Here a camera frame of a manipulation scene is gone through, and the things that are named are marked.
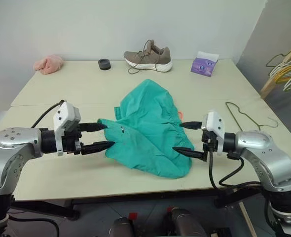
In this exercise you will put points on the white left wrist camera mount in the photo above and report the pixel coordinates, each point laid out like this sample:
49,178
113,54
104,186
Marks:
65,113

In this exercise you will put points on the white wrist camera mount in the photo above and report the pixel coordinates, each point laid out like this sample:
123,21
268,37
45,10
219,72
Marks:
65,113
214,126

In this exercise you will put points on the taupe sneaker with white sole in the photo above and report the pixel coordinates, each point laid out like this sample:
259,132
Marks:
157,58

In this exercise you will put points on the pink fluffy cloth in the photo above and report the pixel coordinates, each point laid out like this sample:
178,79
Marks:
49,64

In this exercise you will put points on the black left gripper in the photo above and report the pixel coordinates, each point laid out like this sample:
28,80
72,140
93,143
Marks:
71,143

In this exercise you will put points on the black metal table frame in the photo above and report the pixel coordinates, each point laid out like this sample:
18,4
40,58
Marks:
49,207

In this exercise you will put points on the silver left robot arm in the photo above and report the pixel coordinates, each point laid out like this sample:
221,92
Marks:
12,140

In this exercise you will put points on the teal green shorts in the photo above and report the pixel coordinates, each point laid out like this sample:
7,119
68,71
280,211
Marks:
148,111

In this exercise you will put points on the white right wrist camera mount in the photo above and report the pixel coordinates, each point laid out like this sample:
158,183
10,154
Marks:
214,126

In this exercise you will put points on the light wooden clothes rack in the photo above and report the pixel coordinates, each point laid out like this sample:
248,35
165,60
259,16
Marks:
271,84

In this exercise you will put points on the purple tissue pack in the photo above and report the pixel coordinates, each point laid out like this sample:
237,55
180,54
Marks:
204,65

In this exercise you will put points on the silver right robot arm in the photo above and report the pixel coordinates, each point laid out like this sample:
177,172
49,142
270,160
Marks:
259,145

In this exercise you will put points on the black round rubber cup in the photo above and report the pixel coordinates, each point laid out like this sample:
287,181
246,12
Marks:
104,64

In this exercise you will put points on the light wooden floor bar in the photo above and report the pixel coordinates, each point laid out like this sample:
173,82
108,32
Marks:
247,219

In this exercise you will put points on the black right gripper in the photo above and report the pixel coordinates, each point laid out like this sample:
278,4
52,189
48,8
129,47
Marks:
207,139

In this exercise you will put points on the black box on floor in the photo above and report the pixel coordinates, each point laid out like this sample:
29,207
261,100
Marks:
220,233

